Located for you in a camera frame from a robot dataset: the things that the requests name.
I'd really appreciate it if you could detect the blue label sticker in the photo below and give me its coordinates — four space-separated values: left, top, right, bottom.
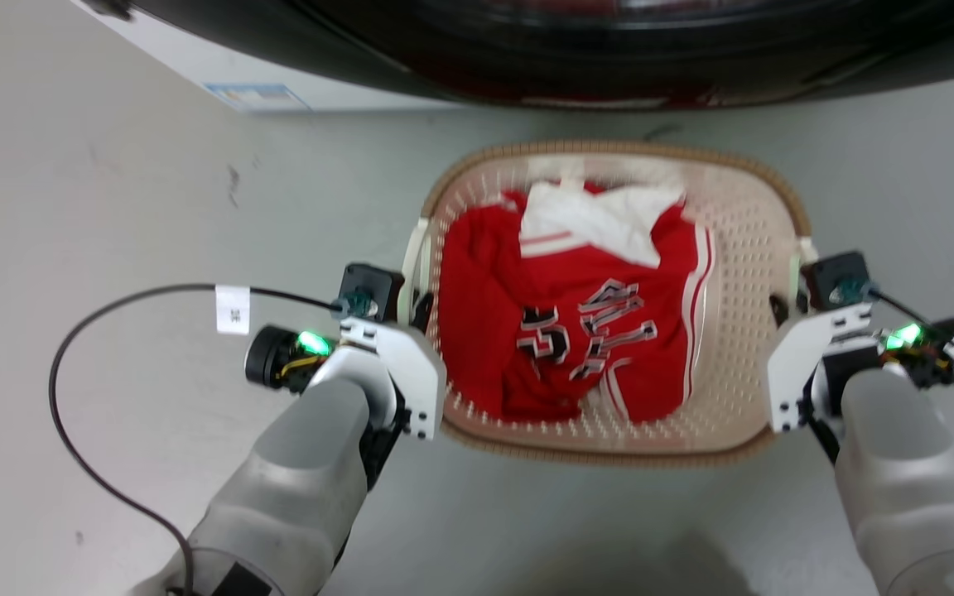
203 82 313 113

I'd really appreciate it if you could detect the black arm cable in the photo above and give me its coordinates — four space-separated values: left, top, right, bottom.
864 285 954 420
47 282 345 596

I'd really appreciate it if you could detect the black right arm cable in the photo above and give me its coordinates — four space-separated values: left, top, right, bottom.
864 285 954 420

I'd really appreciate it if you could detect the beige plastic laundry basket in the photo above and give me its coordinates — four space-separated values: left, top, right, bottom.
400 140 819 467

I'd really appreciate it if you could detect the red basketball jersey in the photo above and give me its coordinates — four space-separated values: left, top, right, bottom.
436 190 717 425

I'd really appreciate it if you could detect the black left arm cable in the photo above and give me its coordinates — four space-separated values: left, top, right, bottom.
47 282 345 596

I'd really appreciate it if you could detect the white washing machine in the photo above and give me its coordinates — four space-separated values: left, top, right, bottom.
71 0 463 113

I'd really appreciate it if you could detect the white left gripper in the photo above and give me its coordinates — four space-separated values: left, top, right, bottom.
336 291 448 441

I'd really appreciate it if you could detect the white garment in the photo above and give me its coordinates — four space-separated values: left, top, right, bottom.
518 156 687 270

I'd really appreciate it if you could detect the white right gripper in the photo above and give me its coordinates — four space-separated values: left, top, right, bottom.
766 293 875 435

